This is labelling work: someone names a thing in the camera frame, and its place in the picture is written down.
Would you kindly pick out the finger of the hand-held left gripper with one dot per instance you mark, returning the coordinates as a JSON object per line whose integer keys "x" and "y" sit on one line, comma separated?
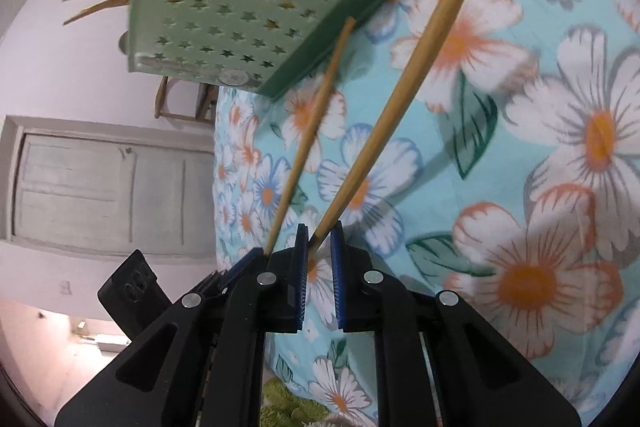
{"x": 237, "y": 272}

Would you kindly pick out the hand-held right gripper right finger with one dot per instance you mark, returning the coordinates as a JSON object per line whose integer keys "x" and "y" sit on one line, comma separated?
{"x": 339, "y": 277}

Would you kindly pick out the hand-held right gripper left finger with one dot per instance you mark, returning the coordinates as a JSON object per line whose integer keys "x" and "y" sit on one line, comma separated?
{"x": 301, "y": 277}

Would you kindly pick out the green plastic utensil holder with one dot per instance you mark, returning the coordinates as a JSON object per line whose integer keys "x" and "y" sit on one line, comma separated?
{"x": 240, "y": 7}

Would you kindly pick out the pale panelled door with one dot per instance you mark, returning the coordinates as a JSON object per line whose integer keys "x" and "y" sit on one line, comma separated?
{"x": 100, "y": 187}

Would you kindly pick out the light wooden chair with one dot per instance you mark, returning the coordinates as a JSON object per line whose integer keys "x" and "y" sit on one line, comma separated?
{"x": 165, "y": 102}

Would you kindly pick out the metal spoon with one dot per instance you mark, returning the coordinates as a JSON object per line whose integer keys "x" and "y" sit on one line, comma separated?
{"x": 123, "y": 43}

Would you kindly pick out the blue floral tablecloth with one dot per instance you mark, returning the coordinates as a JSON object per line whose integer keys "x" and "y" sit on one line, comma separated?
{"x": 550, "y": 57}

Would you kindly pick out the white wall switch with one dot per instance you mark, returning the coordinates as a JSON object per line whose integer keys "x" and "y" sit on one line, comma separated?
{"x": 65, "y": 288}

